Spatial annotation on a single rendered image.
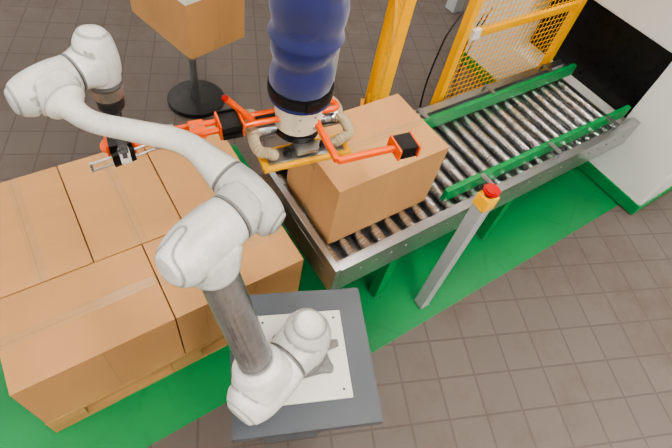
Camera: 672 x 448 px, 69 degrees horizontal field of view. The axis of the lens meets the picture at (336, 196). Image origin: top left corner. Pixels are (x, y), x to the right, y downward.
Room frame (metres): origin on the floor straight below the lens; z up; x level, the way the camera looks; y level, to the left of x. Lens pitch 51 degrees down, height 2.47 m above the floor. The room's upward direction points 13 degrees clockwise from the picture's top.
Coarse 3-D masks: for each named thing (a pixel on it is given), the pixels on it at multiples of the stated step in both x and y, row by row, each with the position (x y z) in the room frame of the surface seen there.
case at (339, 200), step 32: (384, 128) 1.67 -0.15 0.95; (416, 128) 1.72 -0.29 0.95; (384, 160) 1.48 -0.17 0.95; (416, 160) 1.52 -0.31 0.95; (320, 192) 1.33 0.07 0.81; (352, 192) 1.29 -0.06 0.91; (384, 192) 1.43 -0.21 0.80; (416, 192) 1.58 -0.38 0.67; (320, 224) 1.30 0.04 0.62; (352, 224) 1.33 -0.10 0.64
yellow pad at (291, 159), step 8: (328, 136) 1.32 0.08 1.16; (288, 144) 1.24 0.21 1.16; (320, 144) 1.25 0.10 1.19; (344, 144) 1.30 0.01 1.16; (280, 152) 1.18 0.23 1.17; (288, 152) 1.17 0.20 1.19; (320, 152) 1.23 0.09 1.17; (344, 152) 1.26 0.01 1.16; (264, 160) 1.13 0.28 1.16; (280, 160) 1.15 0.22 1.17; (288, 160) 1.16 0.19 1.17; (296, 160) 1.17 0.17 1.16; (304, 160) 1.18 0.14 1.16; (312, 160) 1.19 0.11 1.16; (320, 160) 1.21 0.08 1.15; (264, 168) 1.10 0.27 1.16; (272, 168) 1.11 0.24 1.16; (280, 168) 1.12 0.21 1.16
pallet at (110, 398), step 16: (192, 352) 0.76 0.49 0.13; (208, 352) 0.82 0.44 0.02; (160, 368) 0.66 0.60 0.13; (176, 368) 0.70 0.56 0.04; (128, 384) 0.56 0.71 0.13; (144, 384) 0.61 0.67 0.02; (96, 400) 0.47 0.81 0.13; (112, 400) 0.51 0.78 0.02; (64, 416) 0.38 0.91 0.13; (80, 416) 0.41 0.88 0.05
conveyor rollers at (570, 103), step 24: (528, 96) 2.73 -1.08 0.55; (552, 96) 2.79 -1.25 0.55; (576, 96) 2.86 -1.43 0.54; (456, 120) 2.33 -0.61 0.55; (480, 120) 2.39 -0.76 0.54; (504, 120) 2.47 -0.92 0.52; (528, 120) 2.48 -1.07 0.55; (552, 120) 2.55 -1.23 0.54; (576, 120) 2.62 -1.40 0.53; (456, 144) 2.14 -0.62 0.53; (480, 144) 2.17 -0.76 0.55; (504, 144) 2.23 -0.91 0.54; (576, 144) 2.38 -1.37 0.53; (480, 168) 1.99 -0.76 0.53; (528, 168) 2.08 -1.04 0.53; (432, 192) 1.74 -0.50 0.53; (408, 216) 1.52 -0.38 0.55; (360, 240) 1.32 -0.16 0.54
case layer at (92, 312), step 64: (0, 192) 1.13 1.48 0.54; (64, 192) 1.21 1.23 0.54; (128, 192) 1.29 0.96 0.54; (192, 192) 1.37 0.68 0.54; (0, 256) 0.83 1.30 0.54; (64, 256) 0.90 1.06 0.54; (128, 256) 0.96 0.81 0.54; (256, 256) 1.11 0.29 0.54; (0, 320) 0.58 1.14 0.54; (64, 320) 0.64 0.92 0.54; (128, 320) 0.69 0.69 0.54; (192, 320) 0.79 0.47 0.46; (64, 384) 0.44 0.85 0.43
